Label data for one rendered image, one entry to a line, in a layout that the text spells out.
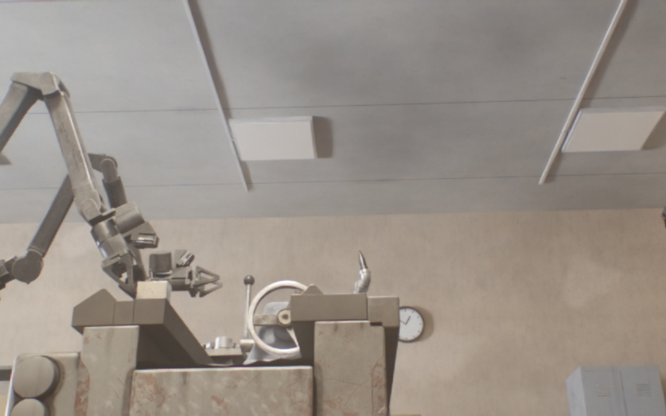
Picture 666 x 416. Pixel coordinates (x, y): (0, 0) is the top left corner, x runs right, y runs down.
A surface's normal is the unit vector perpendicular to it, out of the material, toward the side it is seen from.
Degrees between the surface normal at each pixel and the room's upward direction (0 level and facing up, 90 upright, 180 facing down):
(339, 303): 90
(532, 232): 90
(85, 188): 89
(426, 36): 180
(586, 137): 180
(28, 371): 90
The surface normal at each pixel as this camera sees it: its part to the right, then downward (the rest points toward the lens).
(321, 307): -0.04, -0.40
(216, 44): 0.01, 0.92
